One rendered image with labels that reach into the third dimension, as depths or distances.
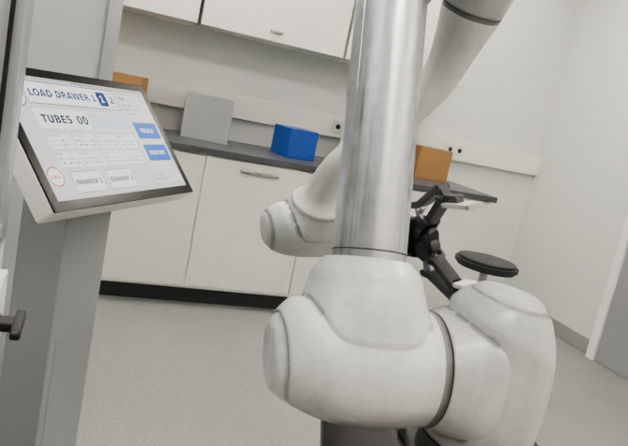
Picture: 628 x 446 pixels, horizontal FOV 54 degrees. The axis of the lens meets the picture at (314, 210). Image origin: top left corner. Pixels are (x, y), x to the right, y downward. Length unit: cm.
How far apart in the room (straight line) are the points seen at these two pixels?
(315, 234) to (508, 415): 48
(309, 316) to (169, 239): 273
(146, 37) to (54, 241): 271
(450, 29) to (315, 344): 55
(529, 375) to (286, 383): 31
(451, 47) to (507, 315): 45
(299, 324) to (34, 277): 86
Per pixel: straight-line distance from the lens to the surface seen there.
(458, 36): 104
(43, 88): 137
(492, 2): 102
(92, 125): 142
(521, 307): 84
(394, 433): 102
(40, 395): 157
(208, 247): 349
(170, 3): 369
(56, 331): 151
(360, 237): 78
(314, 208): 112
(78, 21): 204
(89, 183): 131
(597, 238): 460
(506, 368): 83
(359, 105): 83
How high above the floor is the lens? 124
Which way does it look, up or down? 10 degrees down
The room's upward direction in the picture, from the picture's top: 12 degrees clockwise
